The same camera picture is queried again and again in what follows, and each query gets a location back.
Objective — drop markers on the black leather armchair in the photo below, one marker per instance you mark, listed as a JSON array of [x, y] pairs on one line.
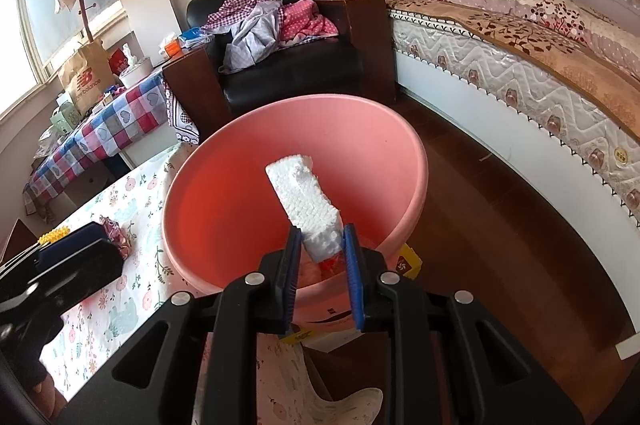
[[290, 70]]

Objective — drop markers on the brown paper shopping bag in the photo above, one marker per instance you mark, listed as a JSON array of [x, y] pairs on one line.
[[85, 75]]

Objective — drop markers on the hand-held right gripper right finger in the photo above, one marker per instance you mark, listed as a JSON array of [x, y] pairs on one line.
[[352, 285]]

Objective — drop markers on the plaid heart tablecloth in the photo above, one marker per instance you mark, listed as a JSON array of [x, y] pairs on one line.
[[110, 125]]

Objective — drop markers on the pink polka dot garment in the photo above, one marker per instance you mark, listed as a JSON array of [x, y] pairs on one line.
[[305, 22]]

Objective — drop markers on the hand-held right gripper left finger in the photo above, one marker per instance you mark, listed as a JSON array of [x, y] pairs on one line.
[[295, 285]]

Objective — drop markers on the yellow foam fruit net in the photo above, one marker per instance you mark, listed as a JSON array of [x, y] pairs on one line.
[[52, 236]]

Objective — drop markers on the white foam block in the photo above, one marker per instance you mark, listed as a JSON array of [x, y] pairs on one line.
[[300, 195]]

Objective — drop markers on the person's left hand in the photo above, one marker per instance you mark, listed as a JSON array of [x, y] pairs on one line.
[[47, 397]]

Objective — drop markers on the purple checkered shirt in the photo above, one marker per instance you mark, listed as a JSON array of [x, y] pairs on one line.
[[235, 12]]

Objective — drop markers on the grey lavender garment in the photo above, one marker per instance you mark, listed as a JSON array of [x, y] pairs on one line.
[[250, 40]]

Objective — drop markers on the blue plastic packet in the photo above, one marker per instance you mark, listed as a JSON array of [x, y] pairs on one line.
[[195, 36]]

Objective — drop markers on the dark red crumpled paper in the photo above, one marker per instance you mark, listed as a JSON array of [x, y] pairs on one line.
[[114, 237]]

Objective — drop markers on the small red bag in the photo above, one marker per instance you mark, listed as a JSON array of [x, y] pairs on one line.
[[117, 61]]

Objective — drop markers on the brown floral blanket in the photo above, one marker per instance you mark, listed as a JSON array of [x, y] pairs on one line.
[[525, 35]]

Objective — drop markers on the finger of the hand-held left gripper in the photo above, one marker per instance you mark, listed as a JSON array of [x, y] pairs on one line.
[[82, 235], [90, 267]]

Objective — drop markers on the pink plastic bucket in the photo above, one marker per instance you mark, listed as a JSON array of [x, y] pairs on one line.
[[225, 205]]

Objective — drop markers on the green white small carton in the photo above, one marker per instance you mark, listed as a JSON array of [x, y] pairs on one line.
[[65, 117]]

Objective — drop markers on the grey roller blind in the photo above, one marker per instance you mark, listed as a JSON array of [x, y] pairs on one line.
[[45, 20]]

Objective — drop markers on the orange tissue pack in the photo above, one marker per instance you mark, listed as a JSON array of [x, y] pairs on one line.
[[171, 46]]

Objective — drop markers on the white round tissue box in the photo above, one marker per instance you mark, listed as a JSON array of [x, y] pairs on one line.
[[135, 72]]

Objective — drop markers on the white quilted mattress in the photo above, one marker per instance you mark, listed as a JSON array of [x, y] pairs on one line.
[[475, 55]]

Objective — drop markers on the floral bear print tablecloth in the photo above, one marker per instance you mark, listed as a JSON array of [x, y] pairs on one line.
[[140, 265]]

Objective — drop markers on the wooden coat rack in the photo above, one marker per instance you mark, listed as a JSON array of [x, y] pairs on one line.
[[87, 20]]

